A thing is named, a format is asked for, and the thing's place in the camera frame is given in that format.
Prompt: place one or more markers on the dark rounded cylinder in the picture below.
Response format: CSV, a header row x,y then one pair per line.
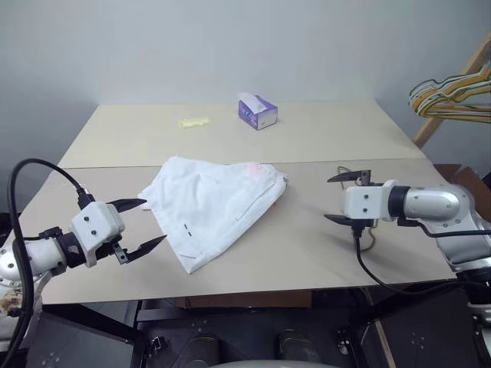
x,y
292,345
205,350

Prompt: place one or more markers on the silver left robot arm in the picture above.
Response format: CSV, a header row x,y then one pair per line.
x,y
34,255

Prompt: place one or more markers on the clothes hangers on rack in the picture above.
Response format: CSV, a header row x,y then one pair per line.
x,y
460,111

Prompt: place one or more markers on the purple white tissue box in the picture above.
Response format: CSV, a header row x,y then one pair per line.
x,y
264,115

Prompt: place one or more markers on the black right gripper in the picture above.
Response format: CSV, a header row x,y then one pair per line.
x,y
364,224

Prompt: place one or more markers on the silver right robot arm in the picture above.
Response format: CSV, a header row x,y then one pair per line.
x,y
433,203

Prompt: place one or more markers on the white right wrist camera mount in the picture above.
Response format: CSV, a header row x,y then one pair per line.
x,y
364,203

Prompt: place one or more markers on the small yellow packet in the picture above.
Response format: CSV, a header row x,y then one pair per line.
x,y
193,122

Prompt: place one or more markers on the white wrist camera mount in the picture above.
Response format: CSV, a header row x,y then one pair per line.
x,y
364,203
96,222

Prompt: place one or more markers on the brown cardboard box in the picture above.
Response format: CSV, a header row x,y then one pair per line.
x,y
466,176

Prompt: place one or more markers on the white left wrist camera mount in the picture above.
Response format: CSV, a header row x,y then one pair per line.
x,y
96,222

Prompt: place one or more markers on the white garment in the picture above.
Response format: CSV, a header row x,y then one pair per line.
x,y
215,207

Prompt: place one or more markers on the wooden clothes rack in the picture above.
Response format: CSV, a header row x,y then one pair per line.
x,y
426,132

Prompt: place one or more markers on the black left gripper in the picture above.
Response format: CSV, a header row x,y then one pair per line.
x,y
115,251

